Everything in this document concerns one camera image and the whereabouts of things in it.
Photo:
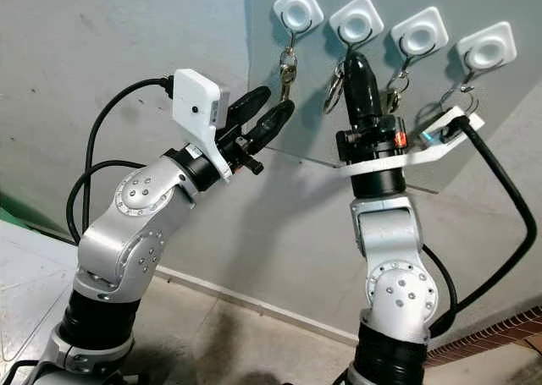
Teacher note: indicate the grey wall board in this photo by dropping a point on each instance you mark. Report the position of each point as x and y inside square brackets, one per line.
[313, 135]

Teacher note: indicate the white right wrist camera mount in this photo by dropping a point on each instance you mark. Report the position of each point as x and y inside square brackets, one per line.
[432, 152]

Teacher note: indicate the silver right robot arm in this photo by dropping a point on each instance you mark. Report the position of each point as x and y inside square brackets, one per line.
[394, 266]

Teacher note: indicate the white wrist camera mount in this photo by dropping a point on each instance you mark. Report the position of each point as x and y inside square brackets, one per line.
[195, 114]
[432, 152]

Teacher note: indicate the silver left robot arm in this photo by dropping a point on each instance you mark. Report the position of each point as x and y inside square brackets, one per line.
[127, 233]

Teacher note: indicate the white plastic table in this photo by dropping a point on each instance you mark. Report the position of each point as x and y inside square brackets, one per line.
[34, 292]

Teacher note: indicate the red brick pattern strip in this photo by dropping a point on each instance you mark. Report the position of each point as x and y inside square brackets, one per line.
[491, 334]

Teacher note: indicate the white square adhesive hook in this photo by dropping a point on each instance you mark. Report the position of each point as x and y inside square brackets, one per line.
[486, 46]
[298, 6]
[356, 19]
[419, 31]

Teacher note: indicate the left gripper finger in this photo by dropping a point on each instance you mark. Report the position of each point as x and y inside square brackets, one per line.
[269, 124]
[247, 106]

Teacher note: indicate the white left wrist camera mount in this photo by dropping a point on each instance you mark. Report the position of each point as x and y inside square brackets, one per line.
[195, 114]

